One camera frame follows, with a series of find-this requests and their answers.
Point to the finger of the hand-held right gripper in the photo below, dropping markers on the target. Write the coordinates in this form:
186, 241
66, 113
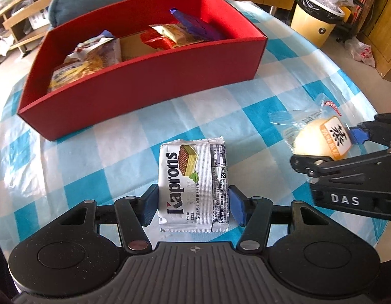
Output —
360, 134
341, 167

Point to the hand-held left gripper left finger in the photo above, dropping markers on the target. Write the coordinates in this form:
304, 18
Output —
149, 205

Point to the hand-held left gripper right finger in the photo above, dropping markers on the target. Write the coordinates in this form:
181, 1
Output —
237, 204

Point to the round yellow bun packet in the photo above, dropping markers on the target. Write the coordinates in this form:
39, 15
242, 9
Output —
312, 142

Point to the white wafer packet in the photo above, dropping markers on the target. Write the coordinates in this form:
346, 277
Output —
189, 180

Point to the red cardboard box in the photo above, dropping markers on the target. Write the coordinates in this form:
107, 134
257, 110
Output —
135, 95

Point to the clear yellow noodle snack packet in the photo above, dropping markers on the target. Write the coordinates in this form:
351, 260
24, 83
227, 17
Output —
72, 73

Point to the brown snack packet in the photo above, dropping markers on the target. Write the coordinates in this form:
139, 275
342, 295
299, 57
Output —
132, 49

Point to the long red white snack packet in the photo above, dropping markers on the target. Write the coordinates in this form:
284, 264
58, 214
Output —
176, 33

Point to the purple snack packet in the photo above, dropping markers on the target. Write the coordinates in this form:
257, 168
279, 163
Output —
198, 25

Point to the white plastic bag red print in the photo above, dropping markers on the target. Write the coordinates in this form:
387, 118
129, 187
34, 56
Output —
362, 52

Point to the blue white checkered tablecloth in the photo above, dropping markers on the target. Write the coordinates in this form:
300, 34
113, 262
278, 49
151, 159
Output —
262, 107

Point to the wooden cupboard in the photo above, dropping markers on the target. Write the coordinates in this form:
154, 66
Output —
382, 31

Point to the yellow trash bin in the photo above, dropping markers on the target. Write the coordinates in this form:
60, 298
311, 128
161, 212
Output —
309, 25

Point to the white paper bag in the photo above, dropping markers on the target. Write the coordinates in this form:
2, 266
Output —
3, 46

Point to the white box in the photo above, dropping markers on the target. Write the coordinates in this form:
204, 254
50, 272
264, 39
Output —
38, 19

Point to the blue rolled cushion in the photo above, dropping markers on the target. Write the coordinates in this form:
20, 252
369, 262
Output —
75, 0

